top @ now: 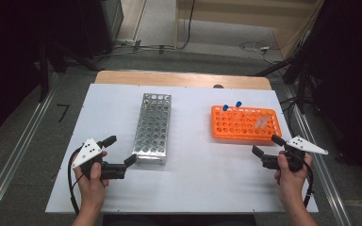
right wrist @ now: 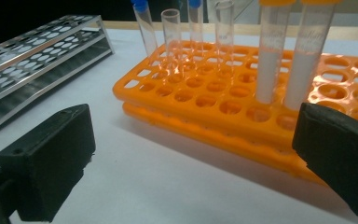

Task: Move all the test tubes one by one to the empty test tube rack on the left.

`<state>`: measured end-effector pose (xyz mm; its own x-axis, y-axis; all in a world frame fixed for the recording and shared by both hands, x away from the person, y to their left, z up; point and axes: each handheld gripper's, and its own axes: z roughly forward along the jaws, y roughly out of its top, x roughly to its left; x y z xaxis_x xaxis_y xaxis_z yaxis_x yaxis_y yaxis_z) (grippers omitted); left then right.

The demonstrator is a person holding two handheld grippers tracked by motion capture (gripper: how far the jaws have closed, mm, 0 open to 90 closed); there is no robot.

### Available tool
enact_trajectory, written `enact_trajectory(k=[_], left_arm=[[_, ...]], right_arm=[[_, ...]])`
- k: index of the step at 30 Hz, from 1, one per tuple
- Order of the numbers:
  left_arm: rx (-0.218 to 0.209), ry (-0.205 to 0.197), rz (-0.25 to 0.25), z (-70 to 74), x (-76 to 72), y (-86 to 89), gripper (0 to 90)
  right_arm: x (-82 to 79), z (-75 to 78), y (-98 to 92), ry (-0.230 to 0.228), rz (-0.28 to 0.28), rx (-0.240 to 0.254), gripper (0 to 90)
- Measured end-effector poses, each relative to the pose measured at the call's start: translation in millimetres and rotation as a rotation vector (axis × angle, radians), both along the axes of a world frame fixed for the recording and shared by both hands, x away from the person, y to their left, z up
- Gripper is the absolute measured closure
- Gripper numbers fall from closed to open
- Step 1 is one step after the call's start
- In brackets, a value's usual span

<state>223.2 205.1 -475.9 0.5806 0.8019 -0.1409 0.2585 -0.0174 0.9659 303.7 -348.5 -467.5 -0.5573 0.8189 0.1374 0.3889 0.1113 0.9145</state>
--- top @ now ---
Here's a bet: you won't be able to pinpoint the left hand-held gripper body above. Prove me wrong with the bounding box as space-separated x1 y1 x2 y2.
72 137 109 181

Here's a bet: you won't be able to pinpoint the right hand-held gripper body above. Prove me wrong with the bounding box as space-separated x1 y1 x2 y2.
284 135 329 173

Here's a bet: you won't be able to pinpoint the orange plastic tube rack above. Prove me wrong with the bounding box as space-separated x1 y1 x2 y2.
210 105 283 145

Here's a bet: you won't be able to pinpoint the silver metal tube rack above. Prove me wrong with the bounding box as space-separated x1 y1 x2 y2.
131 92 173 166

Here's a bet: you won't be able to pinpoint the blue-capped test tube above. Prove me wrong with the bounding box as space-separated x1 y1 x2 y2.
232 100 243 123
218 104 230 121

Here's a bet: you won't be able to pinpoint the person's left hand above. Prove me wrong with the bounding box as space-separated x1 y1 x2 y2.
74 152 110 208

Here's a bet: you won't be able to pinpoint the person's right hand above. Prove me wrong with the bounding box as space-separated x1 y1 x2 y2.
273 153 313 205

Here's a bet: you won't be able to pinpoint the black metal stand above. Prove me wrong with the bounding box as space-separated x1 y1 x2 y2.
254 56 315 114
37 40 102 103

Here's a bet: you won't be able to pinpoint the white board sheet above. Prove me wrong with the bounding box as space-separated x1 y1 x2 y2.
45 83 319 215

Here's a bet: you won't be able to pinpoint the person's dark clothing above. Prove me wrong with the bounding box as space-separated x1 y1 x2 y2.
102 214 258 226

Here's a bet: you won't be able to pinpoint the dark curtain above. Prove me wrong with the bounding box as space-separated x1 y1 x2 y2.
307 0 362 196

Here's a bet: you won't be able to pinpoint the black cabinet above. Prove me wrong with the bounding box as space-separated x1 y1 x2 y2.
74 0 125 59

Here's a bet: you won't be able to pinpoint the light wooden platform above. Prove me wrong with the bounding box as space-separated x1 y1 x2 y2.
173 0 324 59

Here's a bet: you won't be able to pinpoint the black floor cables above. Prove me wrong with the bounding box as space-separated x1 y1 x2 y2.
279 97 300 133

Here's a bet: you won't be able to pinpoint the left hand-held gripper black cable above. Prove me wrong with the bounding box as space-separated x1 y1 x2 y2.
67 146 86 216

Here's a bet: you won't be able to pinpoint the hand-held gripper black cable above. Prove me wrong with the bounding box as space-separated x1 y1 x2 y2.
67 146 86 216
303 161 315 208

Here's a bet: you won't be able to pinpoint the right hand-held gripper black cable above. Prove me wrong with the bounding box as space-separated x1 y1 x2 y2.
303 161 315 208

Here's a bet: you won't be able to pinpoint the silver metal floor rail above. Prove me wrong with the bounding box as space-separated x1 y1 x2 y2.
0 73 59 226
284 88 354 226

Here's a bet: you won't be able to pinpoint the white cable with plug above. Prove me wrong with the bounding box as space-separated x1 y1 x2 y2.
239 40 284 65

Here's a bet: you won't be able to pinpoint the grey floor cables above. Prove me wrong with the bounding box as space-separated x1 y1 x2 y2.
93 39 177 59

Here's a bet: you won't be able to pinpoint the black hanging cable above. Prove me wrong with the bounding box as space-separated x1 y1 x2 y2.
177 0 196 51

